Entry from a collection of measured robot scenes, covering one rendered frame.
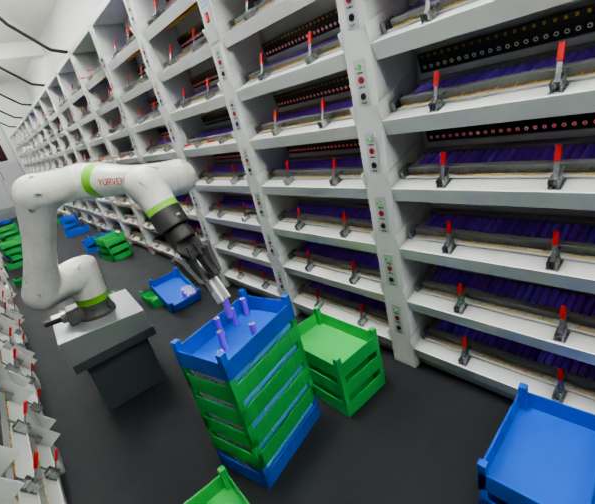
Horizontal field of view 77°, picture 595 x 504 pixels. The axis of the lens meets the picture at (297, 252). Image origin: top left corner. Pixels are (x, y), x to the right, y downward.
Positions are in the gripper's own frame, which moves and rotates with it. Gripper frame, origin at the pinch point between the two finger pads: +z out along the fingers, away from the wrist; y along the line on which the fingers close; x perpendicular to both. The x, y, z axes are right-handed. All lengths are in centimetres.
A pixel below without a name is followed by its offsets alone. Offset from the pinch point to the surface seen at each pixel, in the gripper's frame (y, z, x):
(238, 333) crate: -2.1, 14.8, -7.1
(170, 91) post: -88, -99, -63
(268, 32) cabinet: -83, -74, 9
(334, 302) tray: -64, 38, -25
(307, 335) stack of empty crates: -34, 36, -19
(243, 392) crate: 12.1, 25.6, 1.6
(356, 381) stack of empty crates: -23, 52, 2
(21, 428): 47, 2, -48
